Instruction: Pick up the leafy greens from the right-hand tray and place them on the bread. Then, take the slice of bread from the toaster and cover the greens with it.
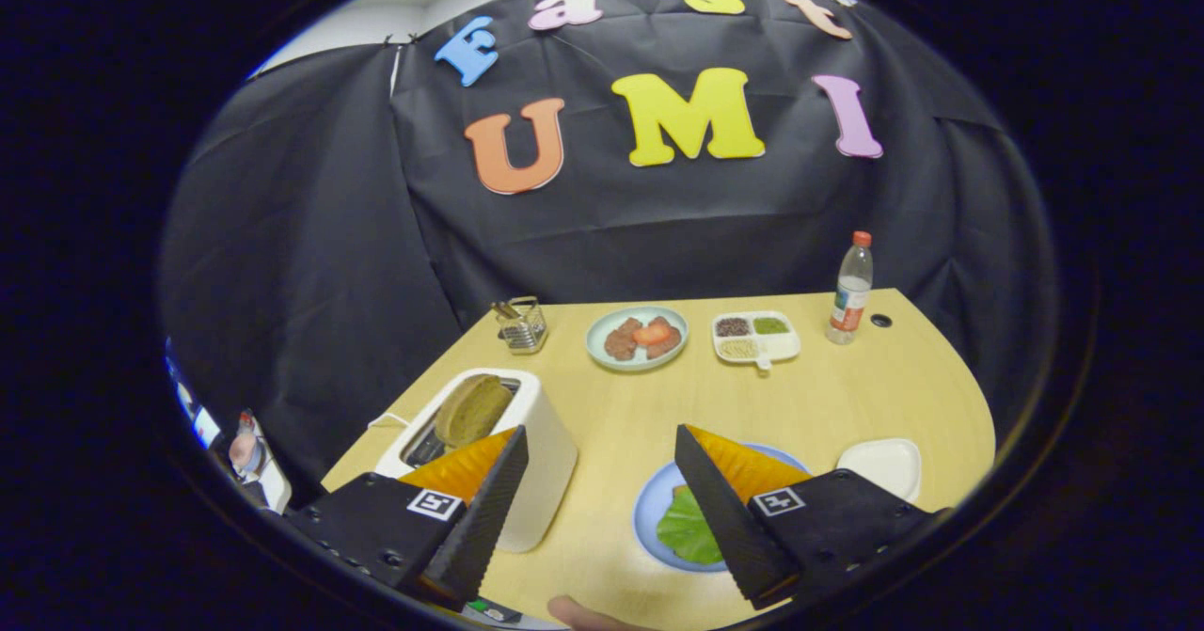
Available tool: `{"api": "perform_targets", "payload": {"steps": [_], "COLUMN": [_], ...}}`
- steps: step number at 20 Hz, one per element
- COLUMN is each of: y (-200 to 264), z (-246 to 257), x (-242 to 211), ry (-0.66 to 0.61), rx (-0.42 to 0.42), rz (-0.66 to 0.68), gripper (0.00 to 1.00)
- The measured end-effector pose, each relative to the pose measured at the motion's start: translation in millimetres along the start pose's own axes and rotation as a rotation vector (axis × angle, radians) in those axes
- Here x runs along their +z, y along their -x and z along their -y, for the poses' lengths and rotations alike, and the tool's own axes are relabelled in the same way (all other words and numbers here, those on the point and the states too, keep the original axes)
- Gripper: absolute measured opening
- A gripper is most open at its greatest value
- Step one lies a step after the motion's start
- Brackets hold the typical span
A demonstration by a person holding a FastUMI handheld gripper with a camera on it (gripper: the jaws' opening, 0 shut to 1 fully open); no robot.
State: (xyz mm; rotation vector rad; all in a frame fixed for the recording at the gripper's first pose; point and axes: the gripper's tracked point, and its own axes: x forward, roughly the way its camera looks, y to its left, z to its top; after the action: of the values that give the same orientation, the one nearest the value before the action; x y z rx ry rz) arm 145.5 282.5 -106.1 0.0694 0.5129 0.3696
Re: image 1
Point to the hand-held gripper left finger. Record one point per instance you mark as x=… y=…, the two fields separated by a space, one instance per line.
x=489 y=518

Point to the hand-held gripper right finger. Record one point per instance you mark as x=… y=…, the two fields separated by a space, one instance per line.
x=720 y=518

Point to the green lettuce leaf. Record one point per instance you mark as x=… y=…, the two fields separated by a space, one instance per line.
x=687 y=529

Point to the brown toast slice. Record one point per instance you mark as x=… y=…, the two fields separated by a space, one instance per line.
x=470 y=410

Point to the blue plate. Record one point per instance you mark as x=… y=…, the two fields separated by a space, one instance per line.
x=647 y=509

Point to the white toaster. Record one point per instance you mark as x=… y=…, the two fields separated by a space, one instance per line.
x=544 y=462

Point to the white square plate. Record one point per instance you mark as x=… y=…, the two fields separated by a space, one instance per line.
x=879 y=469

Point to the brown meat slice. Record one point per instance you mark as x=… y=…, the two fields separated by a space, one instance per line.
x=668 y=347
x=621 y=341

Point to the white divided condiment dish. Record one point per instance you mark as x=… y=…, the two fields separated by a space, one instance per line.
x=752 y=338

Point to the pale green plate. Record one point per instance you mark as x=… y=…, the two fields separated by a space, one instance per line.
x=602 y=358

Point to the white pink object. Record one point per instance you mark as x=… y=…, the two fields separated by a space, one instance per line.
x=254 y=457

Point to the clear bottle with red cap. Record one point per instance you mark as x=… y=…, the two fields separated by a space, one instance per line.
x=849 y=297

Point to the black backdrop cloth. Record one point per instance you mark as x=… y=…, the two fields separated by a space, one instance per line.
x=611 y=245

